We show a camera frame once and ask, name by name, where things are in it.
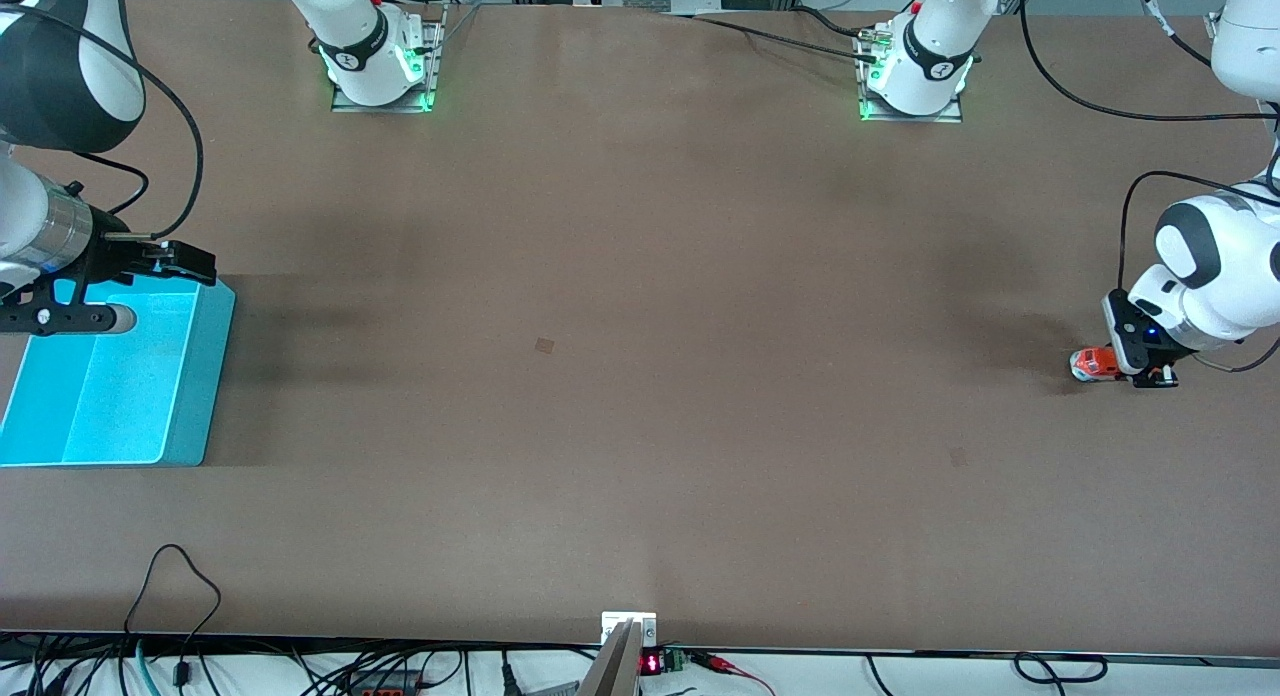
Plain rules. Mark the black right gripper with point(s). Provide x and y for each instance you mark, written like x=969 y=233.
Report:
x=118 y=256

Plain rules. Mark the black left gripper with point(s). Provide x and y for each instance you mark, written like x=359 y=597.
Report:
x=1163 y=359

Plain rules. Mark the orange toy bus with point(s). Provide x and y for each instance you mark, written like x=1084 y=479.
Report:
x=1098 y=363

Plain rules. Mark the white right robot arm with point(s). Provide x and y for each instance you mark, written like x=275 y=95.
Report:
x=360 y=36

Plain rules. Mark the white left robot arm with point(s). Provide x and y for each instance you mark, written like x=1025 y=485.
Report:
x=935 y=46

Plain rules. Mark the blue plastic box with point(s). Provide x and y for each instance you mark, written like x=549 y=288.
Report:
x=190 y=396

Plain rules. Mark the black power strip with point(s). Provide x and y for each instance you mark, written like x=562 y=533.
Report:
x=385 y=689

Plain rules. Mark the green terminal block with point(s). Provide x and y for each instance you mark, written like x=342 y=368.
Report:
x=675 y=661

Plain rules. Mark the red digit display module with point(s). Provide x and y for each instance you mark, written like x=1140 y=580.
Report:
x=651 y=664

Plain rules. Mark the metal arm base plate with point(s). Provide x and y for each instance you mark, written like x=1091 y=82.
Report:
x=436 y=36
x=910 y=119

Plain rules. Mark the aluminium corner bracket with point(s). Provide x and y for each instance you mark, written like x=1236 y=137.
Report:
x=1213 y=24

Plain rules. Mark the white camera mounting plate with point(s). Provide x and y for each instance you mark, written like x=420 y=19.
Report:
x=608 y=621

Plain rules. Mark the grey camera mount bar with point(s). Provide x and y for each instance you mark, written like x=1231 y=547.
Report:
x=612 y=671

